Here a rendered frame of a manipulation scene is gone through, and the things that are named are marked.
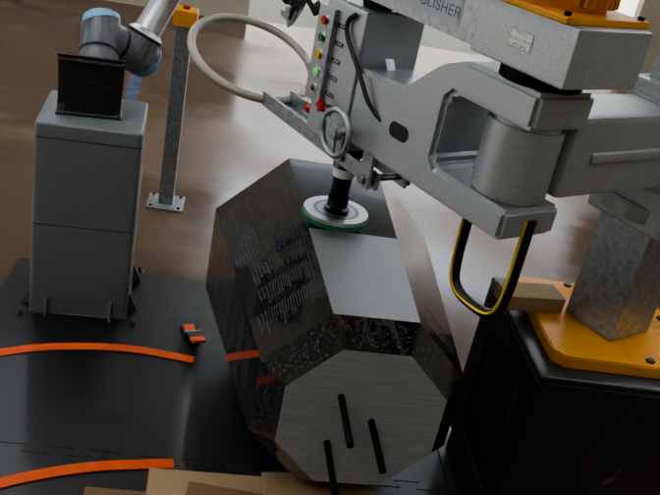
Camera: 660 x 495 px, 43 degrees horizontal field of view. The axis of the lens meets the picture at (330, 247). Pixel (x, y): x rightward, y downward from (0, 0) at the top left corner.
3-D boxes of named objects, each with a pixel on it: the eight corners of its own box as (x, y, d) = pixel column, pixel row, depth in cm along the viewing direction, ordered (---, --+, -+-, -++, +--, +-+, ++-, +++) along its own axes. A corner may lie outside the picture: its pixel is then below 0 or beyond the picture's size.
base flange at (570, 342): (642, 302, 298) (647, 290, 296) (706, 385, 254) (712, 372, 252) (510, 284, 291) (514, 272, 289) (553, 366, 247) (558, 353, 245)
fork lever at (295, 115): (414, 188, 256) (418, 172, 254) (364, 192, 245) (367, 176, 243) (299, 103, 304) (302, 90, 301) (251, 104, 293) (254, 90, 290)
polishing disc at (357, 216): (303, 194, 284) (304, 191, 283) (365, 204, 286) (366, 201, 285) (302, 221, 265) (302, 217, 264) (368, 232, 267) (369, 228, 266)
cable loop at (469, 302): (504, 331, 220) (539, 222, 206) (494, 333, 218) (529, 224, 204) (447, 288, 236) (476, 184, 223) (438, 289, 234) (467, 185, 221)
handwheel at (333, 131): (368, 165, 246) (379, 116, 240) (340, 167, 241) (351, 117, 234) (340, 145, 257) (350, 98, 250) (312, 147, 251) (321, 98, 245)
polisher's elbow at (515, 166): (506, 174, 224) (527, 103, 216) (559, 204, 211) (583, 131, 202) (453, 178, 214) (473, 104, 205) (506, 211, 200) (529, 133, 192)
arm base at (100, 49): (71, 58, 318) (73, 35, 322) (73, 83, 336) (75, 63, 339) (123, 63, 323) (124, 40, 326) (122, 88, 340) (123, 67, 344)
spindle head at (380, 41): (426, 179, 253) (464, 30, 234) (368, 184, 241) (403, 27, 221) (358, 135, 278) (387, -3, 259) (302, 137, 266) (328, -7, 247)
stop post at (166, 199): (185, 198, 482) (207, 7, 434) (182, 213, 464) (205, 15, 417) (149, 192, 479) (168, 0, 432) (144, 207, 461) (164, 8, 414)
